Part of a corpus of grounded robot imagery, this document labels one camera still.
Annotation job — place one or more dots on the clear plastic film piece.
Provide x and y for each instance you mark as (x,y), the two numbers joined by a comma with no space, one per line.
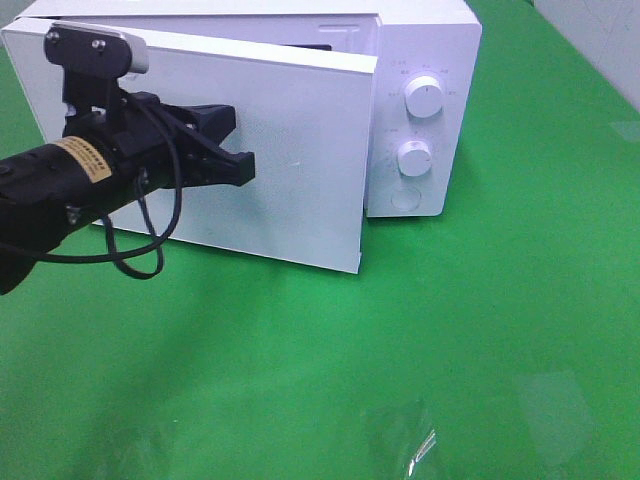
(402,442)

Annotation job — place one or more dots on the white timer knob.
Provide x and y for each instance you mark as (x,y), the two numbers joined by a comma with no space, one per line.
(414,158)

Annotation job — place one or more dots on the white microwave oven body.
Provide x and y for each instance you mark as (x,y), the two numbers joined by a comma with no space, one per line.
(396,40)

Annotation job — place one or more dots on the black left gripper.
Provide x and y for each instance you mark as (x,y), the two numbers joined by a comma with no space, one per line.
(136,133)

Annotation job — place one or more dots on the white microwave door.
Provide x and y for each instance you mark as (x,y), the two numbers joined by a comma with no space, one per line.
(309,128)

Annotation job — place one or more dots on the upper white power knob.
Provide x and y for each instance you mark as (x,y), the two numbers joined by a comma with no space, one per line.
(424,96)

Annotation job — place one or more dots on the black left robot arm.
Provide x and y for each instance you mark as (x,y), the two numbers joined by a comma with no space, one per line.
(110,190)

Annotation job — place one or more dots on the left silver black wrist camera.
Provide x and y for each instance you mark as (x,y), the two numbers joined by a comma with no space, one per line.
(96,51)

